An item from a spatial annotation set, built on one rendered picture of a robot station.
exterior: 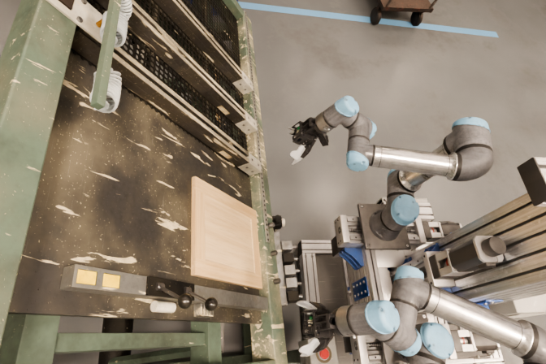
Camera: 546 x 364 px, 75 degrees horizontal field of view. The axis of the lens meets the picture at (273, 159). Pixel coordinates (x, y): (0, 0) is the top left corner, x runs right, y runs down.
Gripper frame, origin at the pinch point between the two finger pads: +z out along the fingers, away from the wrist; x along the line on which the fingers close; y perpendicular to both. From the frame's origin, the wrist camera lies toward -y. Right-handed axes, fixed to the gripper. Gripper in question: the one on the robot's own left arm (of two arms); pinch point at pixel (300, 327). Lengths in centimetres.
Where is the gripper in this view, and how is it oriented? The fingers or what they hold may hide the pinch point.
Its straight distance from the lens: 123.0
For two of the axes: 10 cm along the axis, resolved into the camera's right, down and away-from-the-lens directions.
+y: -7.9, -2.9, -5.4
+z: -6.1, 4.1, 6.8
